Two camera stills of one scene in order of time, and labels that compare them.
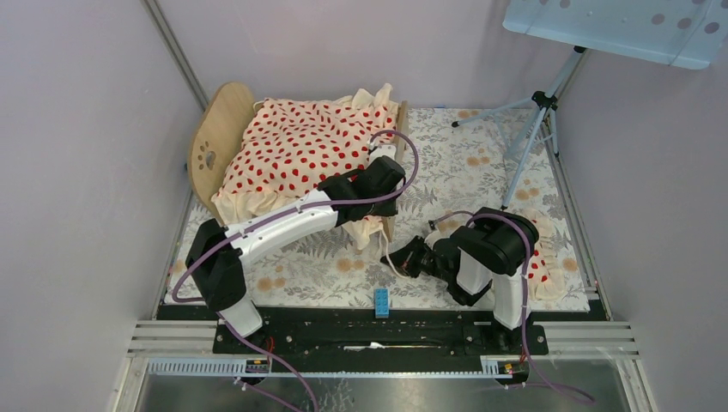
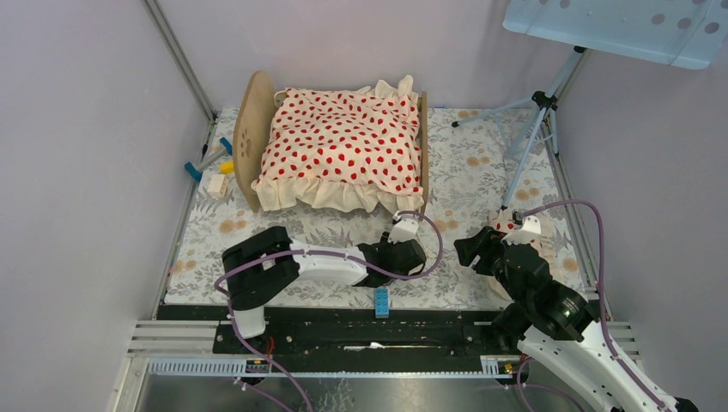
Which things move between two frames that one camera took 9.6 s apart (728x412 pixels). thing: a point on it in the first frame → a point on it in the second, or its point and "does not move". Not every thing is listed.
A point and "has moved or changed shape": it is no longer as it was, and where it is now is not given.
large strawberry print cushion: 296,142 has moved or changed shape
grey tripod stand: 542,101 does not move
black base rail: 467,330 does not move
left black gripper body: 385,208 → 384,242
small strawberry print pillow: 546,277 does not move
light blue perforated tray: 688,33 does not move
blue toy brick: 382,303 does not move
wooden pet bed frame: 219,131 → 256,101
